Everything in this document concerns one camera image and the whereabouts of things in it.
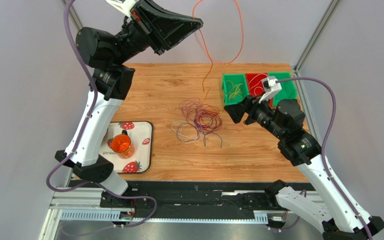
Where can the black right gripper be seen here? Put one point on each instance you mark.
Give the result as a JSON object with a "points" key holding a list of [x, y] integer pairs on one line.
{"points": [[248, 111]]}

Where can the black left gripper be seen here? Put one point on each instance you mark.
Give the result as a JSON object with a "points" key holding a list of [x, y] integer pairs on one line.
{"points": [[162, 29]]}

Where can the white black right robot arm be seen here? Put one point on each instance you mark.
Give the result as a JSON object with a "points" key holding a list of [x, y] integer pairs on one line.
{"points": [[340, 217]]}

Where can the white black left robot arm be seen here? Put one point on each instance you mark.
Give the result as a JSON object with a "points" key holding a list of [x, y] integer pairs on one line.
{"points": [[107, 90]]}

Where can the green storage bin left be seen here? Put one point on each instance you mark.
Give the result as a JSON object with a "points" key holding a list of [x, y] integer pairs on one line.
{"points": [[234, 88]]}

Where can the green storage bin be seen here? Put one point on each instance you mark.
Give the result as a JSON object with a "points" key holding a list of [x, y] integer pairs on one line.
{"points": [[288, 90], [234, 88]]}

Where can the red storage bin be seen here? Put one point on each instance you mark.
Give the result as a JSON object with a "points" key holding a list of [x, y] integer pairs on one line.
{"points": [[254, 85]]}

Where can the green storage bin right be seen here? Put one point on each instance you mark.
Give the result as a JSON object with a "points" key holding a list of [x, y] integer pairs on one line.
{"points": [[288, 90]]}

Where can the white strawberry print tray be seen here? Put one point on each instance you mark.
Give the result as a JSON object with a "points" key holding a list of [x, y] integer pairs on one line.
{"points": [[141, 134]]}

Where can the orange transparent cup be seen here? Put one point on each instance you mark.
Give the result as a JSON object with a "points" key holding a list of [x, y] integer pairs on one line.
{"points": [[123, 145]]}

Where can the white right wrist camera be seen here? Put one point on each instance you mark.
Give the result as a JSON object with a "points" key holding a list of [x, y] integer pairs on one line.
{"points": [[271, 88]]}

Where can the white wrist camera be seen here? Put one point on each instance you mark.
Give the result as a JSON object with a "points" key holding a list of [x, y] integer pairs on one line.
{"points": [[271, 88], [124, 6]]}

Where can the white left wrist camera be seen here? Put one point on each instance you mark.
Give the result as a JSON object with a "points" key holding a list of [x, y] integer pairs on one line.
{"points": [[124, 6]]}

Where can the aluminium frame post left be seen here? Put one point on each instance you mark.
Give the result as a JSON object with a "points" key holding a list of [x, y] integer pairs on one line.
{"points": [[74, 13]]}

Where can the aluminium frame post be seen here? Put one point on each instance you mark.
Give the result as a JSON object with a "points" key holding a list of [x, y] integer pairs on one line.
{"points": [[74, 13], [317, 33]]}

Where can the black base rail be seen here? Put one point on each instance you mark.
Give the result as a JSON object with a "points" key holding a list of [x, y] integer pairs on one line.
{"points": [[194, 199]]}

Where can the aluminium frame post right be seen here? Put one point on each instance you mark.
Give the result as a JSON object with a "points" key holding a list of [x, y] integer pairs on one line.
{"points": [[317, 33]]}

